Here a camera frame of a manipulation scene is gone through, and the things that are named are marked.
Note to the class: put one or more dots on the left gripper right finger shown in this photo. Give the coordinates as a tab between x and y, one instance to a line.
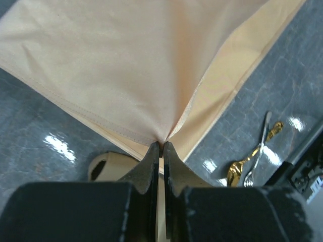
197	211

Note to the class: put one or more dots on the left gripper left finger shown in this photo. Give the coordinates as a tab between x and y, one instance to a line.
122	210

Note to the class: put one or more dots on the peach satin napkin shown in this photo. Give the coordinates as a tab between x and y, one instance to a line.
137	72

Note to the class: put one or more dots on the tan baseball cap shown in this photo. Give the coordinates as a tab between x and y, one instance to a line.
110	166

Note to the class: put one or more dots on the gold spoon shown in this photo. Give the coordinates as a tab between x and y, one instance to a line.
236	168

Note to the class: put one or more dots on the silver fork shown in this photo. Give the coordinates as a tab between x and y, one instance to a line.
249	178

